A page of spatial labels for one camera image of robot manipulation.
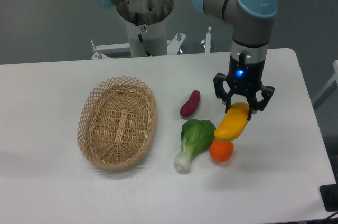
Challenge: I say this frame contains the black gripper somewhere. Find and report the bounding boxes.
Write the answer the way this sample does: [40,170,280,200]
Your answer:
[213,57,275,121]

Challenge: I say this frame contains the orange fruit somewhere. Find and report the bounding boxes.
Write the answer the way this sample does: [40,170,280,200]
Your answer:
[209,138,234,163]

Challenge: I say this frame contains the purple sweet potato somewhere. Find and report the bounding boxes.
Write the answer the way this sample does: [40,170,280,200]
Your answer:
[180,90,201,118]

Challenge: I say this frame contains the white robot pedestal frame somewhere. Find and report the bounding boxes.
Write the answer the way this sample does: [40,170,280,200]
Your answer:
[90,20,213,60]

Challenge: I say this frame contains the woven wicker basket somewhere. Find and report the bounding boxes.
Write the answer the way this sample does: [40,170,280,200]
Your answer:
[77,76,157,170]

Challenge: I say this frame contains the green bok choy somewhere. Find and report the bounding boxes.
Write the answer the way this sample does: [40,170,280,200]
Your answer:
[174,119,215,173]

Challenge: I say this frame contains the black device at table edge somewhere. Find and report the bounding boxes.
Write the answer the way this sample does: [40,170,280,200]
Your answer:
[319,184,337,212]

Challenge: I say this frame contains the white furniture leg right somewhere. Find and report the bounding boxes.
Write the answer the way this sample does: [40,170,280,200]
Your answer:
[312,60,337,110]

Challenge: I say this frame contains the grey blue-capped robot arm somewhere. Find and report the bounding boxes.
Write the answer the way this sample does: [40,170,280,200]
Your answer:
[96,0,278,114]

